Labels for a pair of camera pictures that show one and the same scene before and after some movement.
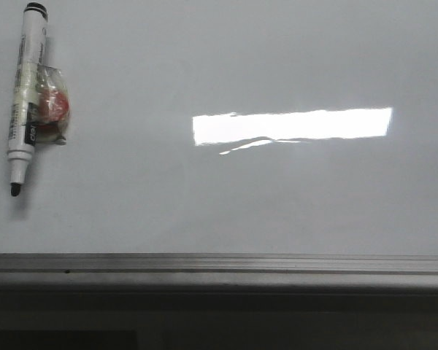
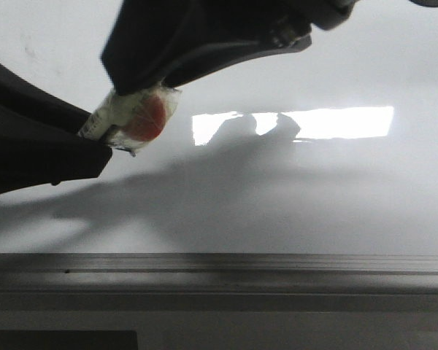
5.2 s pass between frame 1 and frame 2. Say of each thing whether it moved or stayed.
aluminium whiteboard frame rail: stayed
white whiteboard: stayed
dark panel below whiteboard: stayed
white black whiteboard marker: moved
